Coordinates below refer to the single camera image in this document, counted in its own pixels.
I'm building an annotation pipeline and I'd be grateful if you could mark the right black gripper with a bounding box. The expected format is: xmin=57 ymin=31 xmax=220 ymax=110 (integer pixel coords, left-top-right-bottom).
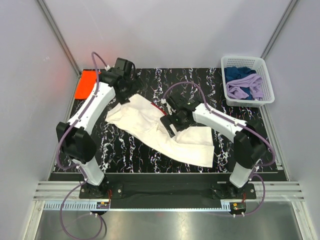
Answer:
xmin=160 ymin=110 xmax=194 ymax=138

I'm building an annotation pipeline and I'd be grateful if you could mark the white t shirt red print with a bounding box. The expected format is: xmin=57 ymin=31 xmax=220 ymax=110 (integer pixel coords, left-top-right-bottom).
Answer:
xmin=105 ymin=94 xmax=215 ymax=168

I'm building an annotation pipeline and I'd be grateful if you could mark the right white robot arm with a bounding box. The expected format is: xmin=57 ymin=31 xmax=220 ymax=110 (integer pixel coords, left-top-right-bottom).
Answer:
xmin=160 ymin=96 xmax=267 ymax=200

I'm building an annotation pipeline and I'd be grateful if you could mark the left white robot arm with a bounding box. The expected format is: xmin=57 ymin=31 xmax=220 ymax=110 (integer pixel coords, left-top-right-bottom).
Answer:
xmin=56 ymin=57 xmax=143 ymax=198

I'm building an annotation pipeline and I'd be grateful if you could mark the folded orange t shirt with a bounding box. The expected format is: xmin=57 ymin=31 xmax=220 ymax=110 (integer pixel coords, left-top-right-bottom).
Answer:
xmin=74 ymin=70 xmax=97 ymax=100

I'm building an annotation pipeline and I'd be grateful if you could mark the dark blue t shirt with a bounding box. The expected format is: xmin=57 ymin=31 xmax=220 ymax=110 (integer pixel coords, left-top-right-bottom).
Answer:
xmin=224 ymin=66 xmax=257 ymax=100

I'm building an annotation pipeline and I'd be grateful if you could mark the lilac t shirt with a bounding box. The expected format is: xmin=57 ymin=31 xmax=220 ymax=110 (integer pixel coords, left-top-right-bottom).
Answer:
xmin=226 ymin=73 xmax=265 ymax=100

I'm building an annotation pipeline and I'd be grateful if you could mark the white plastic laundry basket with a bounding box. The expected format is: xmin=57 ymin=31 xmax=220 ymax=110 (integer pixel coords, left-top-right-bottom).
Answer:
xmin=221 ymin=56 xmax=275 ymax=108

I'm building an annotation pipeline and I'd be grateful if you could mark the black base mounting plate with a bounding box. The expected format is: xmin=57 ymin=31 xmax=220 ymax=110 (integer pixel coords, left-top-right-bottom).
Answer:
xmin=79 ymin=173 xmax=257 ymax=203

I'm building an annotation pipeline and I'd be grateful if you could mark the slotted cable duct rail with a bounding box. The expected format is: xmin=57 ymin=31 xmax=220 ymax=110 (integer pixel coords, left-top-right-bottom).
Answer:
xmin=43 ymin=199 xmax=247 ymax=211

